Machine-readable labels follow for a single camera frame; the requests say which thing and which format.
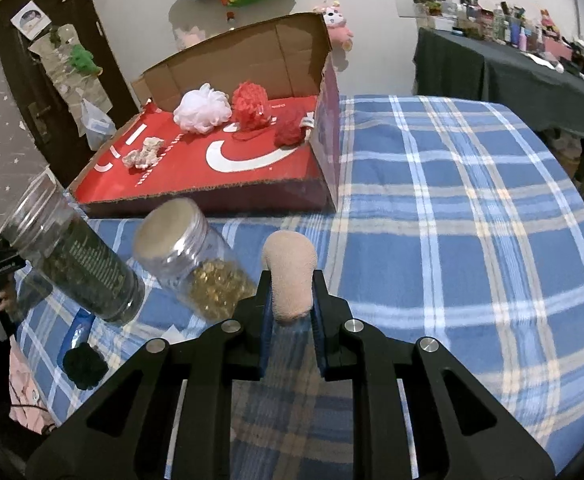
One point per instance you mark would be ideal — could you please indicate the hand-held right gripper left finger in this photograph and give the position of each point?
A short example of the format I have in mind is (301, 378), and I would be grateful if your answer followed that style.
(252, 330)

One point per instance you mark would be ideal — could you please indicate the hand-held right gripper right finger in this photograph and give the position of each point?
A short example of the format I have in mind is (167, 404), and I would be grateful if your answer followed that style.
(332, 340)

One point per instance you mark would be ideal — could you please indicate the beige oval sponge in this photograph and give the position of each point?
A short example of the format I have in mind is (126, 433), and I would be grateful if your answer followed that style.
(289, 275)

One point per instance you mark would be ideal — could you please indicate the blue packet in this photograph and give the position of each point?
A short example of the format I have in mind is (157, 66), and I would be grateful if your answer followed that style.
(79, 327)

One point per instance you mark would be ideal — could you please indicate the cardboard box red inside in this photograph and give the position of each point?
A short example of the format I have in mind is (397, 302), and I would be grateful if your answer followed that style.
(252, 170)

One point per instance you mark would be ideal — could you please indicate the red knitted rabbit sponge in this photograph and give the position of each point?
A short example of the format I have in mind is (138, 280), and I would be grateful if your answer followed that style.
(288, 135)

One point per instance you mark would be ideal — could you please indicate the coral mesh bath pouf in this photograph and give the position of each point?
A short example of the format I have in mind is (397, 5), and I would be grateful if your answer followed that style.
(249, 105)

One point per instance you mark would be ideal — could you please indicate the white mesh bath pouf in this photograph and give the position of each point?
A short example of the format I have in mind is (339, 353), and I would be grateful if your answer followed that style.
(202, 107)

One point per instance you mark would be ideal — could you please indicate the small clear plastic jar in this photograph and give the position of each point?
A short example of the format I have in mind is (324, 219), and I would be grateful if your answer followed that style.
(197, 265)

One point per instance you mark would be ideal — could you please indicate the large glass jar metal lid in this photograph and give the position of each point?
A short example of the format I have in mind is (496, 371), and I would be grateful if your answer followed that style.
(87, 260)

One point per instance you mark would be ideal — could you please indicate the clear plastic bag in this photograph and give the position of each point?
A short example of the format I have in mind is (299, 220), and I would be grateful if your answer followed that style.
(97, 125)

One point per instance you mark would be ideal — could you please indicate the pink patterned cloth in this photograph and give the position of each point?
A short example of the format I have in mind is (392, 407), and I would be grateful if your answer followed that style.
(27, 400)

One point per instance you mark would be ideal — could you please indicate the dark brown door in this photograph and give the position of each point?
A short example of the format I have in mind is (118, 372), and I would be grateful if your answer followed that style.
(22, 75)

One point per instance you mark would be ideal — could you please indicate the blue plaid blanket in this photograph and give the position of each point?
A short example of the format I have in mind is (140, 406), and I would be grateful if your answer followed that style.
(446, 210)

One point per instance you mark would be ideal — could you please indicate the beige hanging organizer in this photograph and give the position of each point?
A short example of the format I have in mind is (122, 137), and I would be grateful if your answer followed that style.
(67, 85)

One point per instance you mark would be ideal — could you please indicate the green plush toy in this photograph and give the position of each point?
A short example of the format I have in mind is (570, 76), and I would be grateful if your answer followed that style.
(83, 58)

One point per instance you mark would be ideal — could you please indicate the door picture sticker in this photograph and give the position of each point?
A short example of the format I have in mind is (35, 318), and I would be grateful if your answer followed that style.
(31, 20)

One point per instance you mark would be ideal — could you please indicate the pink plush bunny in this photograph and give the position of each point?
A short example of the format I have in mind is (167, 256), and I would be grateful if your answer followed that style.
(189, 37)

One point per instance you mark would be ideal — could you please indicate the pink plush toy white face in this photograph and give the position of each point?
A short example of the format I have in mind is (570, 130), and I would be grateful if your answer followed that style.
(337, 30)

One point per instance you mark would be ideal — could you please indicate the cluttered side table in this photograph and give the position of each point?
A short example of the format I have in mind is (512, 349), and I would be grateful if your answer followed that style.
(501, 15)

